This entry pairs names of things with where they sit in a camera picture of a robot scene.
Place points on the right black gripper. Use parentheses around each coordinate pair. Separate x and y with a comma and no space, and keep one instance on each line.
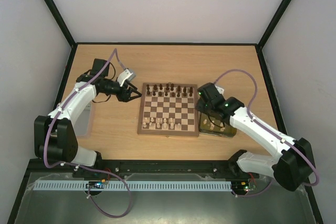
(200,105)

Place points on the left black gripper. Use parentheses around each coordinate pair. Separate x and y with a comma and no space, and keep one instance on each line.
(124,98)

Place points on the yellow tin tray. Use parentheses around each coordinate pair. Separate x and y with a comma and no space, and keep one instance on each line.
(211,126)

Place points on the wooden chess board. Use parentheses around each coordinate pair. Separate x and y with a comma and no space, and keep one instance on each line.
(168,109)

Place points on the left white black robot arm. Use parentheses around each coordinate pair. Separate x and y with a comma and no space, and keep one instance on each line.
(55,140)

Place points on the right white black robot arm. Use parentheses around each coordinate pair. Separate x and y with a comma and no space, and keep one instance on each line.
(290,162)

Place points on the clear plastic sheet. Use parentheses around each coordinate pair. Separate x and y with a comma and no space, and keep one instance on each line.
(264,204)

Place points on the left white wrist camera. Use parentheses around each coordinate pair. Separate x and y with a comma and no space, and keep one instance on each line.
(126,75)

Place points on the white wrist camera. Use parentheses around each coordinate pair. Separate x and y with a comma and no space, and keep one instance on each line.
(126,75)
(220,89)

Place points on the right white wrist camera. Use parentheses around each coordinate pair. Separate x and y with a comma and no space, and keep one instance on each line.
(220,89)

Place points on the black aluminium frame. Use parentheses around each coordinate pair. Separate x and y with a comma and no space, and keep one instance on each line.
(34,164)

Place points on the grey slotted cable duct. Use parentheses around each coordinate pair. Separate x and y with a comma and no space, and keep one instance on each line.
(76,185)

